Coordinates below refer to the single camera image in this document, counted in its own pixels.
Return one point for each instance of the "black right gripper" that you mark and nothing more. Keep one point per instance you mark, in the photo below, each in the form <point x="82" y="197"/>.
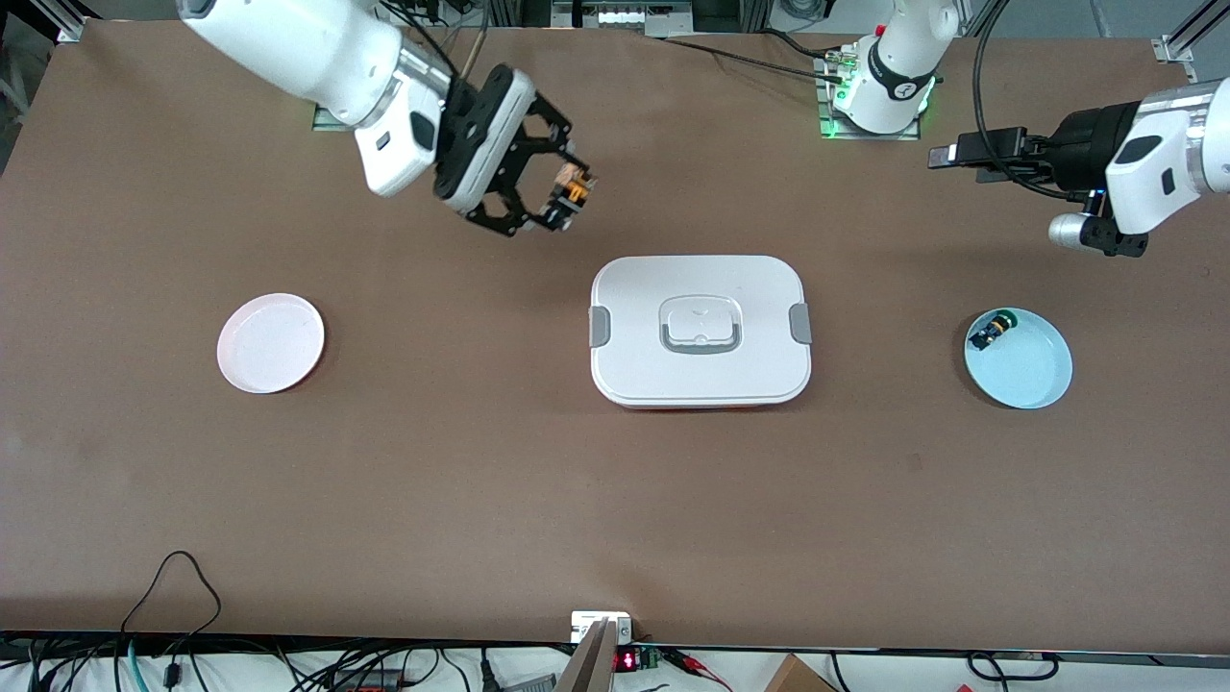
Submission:
<point x="465" y="146"/>

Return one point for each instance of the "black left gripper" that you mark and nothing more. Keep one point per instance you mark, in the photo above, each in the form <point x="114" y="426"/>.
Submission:
<point x="1084" y="141"/>

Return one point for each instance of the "orange push button switch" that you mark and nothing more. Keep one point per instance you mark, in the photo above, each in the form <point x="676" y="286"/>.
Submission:
<point x="574" y="192"/>

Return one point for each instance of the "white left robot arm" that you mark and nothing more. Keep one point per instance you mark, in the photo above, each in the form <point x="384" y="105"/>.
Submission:
<point x="903" y="58"/>

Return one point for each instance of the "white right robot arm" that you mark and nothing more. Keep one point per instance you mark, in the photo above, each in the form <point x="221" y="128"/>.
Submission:
<point x="288" y="48"/>

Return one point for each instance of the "white lunch box grey clasps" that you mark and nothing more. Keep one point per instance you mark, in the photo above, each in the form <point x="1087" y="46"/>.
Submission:
<point x="701" y="288"/>

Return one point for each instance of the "brown cardboard box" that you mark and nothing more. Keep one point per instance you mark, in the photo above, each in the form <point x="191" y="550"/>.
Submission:
<point x="798" y="678"/>

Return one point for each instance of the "black blue small component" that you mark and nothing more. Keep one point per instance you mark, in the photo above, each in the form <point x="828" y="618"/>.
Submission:
<point x="992" y="332"/>

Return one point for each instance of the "white power strip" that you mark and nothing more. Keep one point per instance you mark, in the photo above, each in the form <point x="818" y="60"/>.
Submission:
<point x="625" y="14"/>

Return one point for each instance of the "light blue round plate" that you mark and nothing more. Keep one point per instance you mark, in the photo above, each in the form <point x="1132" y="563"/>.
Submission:
<point x="1028" y="370"/>

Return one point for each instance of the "pink round plate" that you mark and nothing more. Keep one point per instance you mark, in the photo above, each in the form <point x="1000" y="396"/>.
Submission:
<point x="271" y="344"/>

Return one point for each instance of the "red digit display module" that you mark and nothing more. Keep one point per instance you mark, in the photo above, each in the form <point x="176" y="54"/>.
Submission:
<point x="626" y="661"/>

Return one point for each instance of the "grey aluminium profile bar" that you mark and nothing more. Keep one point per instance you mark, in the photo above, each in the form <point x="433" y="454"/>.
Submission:
<point x="591" y="668"/>

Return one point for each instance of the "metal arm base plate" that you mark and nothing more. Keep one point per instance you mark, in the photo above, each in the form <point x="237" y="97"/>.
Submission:
<point x="865" y="136"/>
<point x="322" y="120"/>

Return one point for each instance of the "aluminium corner bracket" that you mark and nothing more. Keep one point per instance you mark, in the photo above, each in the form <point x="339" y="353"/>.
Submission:
<point x="72" y="24"/>
<point x="1177" y="46"/>

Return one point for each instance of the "small white bracket device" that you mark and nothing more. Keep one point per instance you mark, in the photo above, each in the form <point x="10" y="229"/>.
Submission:
<point x="586" y="623"/>

